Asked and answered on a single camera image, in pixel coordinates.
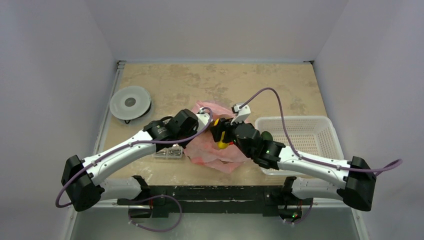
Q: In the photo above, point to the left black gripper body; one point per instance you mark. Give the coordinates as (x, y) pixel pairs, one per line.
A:
(185, 135)

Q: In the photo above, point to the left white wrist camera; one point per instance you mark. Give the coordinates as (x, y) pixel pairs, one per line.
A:
(203, 120)

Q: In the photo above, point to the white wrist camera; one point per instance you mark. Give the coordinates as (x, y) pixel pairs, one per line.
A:
(241, 112)
(203, 120)

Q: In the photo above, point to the white round disc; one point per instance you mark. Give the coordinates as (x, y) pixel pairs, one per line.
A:
(130, 103)

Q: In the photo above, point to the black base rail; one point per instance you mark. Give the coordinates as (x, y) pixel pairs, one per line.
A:
(159, 201)

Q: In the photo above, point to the yellow fake fruit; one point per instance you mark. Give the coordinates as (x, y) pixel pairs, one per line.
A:
(222, 146)

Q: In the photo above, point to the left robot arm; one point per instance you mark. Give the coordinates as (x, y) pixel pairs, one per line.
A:
(87, 181)

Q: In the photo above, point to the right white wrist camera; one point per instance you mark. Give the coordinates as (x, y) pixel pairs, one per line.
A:
(241, 112)

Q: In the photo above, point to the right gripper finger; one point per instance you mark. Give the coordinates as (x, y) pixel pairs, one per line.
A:
(218, 130)
(229, 133)

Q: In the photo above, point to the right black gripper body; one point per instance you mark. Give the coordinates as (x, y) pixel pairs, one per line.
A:
(224, 129)

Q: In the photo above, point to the white perforated plastic basket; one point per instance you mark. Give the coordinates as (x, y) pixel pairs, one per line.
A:
(312, 134)

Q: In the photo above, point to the green fake fruit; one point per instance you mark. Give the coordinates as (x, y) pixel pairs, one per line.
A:
(267, 136)

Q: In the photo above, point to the pink plastic bag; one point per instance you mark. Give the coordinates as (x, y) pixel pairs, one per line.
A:
(204, 151)

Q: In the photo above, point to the clear screw organizer box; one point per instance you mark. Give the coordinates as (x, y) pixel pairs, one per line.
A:
(175, 152)

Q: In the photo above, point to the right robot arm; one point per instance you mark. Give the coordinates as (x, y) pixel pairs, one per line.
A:
(350, 181)

